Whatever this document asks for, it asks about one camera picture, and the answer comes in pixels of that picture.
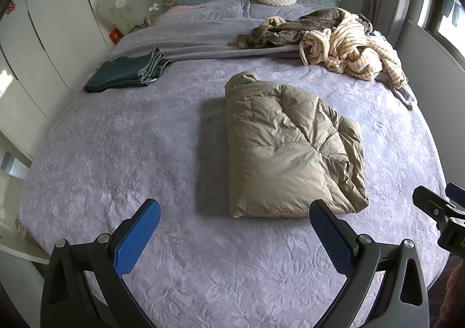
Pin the small red box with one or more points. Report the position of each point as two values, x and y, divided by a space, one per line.
116 36

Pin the grey garment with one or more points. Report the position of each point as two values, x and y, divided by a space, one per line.
407 95

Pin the white standing fan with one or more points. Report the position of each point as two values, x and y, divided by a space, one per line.
118 4

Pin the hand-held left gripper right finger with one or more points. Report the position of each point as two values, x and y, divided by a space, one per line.
328 237

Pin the white bedside table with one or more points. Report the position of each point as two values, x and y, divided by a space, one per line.
18 251

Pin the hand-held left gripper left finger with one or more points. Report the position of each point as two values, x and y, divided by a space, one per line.
136 240

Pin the teal cloth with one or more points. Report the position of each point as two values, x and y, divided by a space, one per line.
377 34

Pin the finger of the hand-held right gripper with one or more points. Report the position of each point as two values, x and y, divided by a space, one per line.
457 193
430 202

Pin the grey fleece blanket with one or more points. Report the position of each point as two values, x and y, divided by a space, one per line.
203 37

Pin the beige puffer jacket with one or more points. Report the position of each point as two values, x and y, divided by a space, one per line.
283 146

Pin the brown fleece garment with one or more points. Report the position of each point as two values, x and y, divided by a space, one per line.
316 19

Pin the folded blue jeans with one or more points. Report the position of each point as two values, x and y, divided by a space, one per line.
116 73

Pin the white wardrobe doors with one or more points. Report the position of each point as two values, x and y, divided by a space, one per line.
54 22

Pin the window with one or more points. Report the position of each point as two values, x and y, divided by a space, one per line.
447 11

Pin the cream striped robe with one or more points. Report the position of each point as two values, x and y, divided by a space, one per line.
348 44

